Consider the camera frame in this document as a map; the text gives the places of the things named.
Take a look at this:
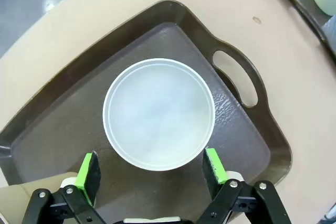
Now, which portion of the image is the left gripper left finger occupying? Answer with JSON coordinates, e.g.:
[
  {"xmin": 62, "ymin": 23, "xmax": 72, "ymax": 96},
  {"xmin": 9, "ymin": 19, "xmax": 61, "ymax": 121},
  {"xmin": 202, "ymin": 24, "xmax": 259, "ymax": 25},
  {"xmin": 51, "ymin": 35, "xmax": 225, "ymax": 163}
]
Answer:
[{"xmin": 22, "ymin": 150, "xmax": 116, "ymax": 224}]

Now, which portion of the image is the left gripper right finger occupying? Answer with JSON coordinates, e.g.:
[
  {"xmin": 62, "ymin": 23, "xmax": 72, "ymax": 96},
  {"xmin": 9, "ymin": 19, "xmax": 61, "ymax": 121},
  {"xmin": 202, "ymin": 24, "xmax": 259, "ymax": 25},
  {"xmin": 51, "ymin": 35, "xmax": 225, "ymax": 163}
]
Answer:
[{"xmin": 191, "ymin": 147, "xmax": 292, "ymax": 224}]

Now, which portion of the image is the white round bowl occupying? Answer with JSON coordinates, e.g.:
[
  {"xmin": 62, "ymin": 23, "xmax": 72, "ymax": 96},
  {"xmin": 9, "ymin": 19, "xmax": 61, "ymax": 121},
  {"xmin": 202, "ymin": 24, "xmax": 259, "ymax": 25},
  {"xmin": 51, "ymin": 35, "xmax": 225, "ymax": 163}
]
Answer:
[
  {"xmin": 102, "ymin": 58, "xmax": 216, "ymax": 172},
  {"xmin": 321, "ymin": 15, "xmax": 336, "ymax": 49}
]

